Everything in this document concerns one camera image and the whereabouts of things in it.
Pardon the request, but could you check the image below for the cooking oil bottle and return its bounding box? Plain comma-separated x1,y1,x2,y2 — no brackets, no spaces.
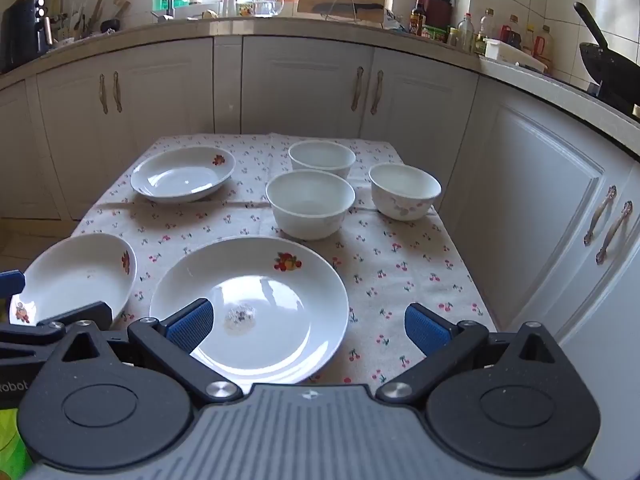
532,25,554,72

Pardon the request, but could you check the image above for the white plastic container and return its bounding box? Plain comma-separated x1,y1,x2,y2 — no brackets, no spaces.
484,37,551,72

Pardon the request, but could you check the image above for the black wok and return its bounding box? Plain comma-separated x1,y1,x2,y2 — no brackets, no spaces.
574,1,640,118

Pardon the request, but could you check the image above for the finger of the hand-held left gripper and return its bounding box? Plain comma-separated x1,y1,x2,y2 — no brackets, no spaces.
0,270,27,297
0,301,114,347

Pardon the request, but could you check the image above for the plain white bowl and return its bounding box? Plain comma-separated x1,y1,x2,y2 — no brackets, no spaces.
288,140,357,182

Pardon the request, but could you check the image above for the clear plastic bottle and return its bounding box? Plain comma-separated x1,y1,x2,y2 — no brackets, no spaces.
457,13,475,53

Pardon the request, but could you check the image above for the white bowl pink floral print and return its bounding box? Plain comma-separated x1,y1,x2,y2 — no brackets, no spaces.
368,162,442,222

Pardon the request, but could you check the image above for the yellow green bag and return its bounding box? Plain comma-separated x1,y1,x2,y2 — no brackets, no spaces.
0,407,33,480

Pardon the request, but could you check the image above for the black air fryer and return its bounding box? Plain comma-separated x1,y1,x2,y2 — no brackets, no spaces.
0,0,53,73

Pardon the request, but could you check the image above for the wide white bowl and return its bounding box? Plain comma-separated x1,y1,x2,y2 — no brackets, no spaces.
265,169,356,241

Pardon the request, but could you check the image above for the red seasoning bottle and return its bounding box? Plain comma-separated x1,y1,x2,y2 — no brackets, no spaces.
500,15,522,50

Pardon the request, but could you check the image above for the white plate fruit print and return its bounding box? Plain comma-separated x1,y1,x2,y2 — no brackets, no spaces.
9,232,138,329
149,236,350,386
130,145,237,204

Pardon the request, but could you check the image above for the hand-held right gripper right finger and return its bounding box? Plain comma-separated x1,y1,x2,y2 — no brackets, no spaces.
375,302,568,407

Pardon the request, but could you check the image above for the clear bottle yellow cap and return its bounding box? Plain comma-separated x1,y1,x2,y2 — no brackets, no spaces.
475,8,496,56

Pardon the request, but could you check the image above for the stone kitchen countertop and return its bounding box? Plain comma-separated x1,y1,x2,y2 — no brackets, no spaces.
0,14,640,161

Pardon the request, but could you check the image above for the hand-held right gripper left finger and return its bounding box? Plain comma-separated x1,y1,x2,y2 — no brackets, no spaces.
47,298,247,407

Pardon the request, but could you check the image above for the dark red knife block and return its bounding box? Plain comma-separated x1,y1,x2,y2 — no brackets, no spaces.
422,0,457,31

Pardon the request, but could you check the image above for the cherry print tablecloth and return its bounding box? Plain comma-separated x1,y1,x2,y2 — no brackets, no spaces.
70,132,498,386

